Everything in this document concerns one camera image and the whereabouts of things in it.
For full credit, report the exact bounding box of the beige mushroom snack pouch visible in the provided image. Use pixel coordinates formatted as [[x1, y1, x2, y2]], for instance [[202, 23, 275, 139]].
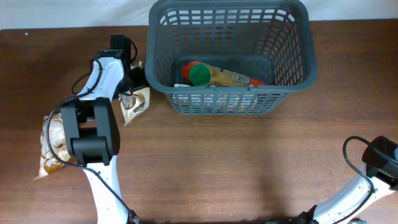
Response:
[[118, 60, 151, 127]]

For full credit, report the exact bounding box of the tissue pack multipack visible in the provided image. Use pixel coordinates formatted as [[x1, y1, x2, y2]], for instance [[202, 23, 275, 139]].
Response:
[[172, 82, 259, 113]]

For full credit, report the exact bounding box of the green lidded jar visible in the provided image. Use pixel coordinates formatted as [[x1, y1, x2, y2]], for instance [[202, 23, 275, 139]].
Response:
[[188, 64, 211, 86]]

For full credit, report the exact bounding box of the red spaghetti packet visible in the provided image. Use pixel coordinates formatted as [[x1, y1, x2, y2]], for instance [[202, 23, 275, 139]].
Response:
[[181, 61, 265, 87]]

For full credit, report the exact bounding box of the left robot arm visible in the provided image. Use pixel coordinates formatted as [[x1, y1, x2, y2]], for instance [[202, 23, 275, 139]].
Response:
[[58, 35, 149, 223]]

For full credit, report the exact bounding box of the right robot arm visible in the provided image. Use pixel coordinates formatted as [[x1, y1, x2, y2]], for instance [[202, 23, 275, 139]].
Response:
[[292, 136, 397, 224]]

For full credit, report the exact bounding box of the beige bread bag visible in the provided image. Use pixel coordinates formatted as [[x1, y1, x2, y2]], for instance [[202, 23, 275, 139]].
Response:
[[34, 113, 71, 180]]

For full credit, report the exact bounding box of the grey plastic basket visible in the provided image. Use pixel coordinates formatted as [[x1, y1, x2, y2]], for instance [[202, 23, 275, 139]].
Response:
[[146, 0, 318, 115]]

